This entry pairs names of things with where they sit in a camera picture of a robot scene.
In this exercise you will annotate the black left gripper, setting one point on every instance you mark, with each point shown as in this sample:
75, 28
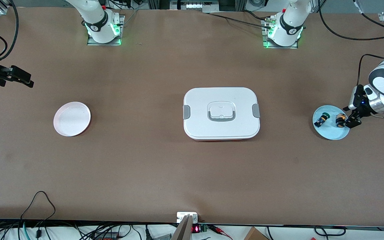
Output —
364, 111

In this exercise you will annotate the orange push button switch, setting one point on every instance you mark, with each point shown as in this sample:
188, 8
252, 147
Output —
340, 120

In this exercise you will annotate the light blue round plate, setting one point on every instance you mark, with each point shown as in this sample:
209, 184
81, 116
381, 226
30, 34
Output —
332, 133

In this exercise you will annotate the pink round plate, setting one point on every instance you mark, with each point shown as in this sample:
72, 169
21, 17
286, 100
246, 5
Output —
72, 119

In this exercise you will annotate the white lidded lunch box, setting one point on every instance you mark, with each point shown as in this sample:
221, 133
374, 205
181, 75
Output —
221, 113

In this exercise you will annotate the brown cardboard box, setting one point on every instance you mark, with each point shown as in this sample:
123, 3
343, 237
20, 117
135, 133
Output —
255, 235

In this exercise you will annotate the green terminal board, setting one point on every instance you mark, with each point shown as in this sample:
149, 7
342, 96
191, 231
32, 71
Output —
204, 228

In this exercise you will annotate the red digit display module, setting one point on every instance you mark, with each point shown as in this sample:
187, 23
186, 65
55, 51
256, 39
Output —
196, 229

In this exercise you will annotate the small white electronic box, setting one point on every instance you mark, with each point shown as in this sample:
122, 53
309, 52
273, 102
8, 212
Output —
182, 216

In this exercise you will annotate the grey aluminium profile bar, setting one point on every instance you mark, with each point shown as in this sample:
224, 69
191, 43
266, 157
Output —
183, 231

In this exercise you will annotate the green push button switch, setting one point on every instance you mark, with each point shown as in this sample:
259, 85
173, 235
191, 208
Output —
320, 120

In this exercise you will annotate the aluminium corner bracket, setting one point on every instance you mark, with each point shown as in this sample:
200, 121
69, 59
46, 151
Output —
3, 6

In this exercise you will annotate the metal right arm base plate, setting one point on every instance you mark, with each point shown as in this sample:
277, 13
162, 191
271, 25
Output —
92, 42

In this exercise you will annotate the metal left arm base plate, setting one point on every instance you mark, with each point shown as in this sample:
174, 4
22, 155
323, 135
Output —
280, 47

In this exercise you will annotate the aluminium frame structure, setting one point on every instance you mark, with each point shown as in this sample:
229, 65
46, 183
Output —
195, 5

